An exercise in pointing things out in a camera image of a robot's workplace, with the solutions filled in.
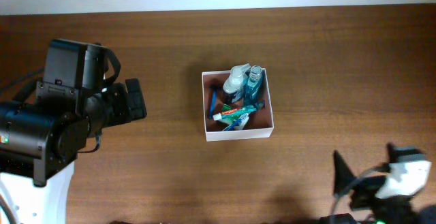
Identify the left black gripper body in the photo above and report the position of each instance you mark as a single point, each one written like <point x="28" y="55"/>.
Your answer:
<point x="134" y="99"/>

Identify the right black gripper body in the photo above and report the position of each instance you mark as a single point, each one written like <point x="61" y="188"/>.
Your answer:
<point x="365" y="191"/>

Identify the blue disposable razor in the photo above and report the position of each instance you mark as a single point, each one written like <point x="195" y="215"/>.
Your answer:
<point x="215" y="89"/>

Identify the teal white toothpaste tube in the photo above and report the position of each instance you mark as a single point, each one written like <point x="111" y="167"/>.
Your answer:
<point x="239" y="111"/>

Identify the green white soap box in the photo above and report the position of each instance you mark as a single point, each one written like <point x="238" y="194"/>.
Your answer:
<point x="232" y="119"/>

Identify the clear spray bottle dark liquid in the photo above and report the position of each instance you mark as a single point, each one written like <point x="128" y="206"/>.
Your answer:
<point x="234" y="86"/>

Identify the blue white toothbrush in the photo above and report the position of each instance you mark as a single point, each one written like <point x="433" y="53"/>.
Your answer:
<point x="237" y="122"/>

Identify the teal mouthwash bottle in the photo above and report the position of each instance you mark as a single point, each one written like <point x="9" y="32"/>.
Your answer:
<point x="253" y="85"/>

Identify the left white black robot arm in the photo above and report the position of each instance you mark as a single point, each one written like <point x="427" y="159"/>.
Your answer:
<point x="48" y="122"/>

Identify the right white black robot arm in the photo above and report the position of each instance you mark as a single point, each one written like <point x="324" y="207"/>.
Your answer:
<point x="396" y="209"/>

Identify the white square cardboard box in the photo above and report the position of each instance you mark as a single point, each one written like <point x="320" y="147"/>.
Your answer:
<point x="259" y="125"/>

